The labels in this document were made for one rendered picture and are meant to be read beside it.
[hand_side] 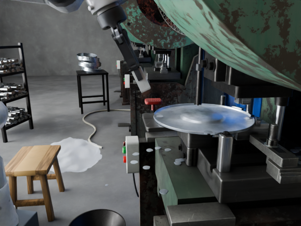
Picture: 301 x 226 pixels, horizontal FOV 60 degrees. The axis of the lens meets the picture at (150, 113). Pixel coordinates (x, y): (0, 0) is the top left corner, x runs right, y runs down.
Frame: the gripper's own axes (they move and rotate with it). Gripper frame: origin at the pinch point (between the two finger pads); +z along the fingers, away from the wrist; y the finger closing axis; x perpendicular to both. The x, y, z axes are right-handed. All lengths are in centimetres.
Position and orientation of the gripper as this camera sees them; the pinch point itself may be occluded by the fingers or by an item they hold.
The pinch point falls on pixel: (141, 79)
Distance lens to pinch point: 75.7
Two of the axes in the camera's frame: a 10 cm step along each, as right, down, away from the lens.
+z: 4.2, 8.7, 2.6
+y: -0.1, 2.9, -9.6
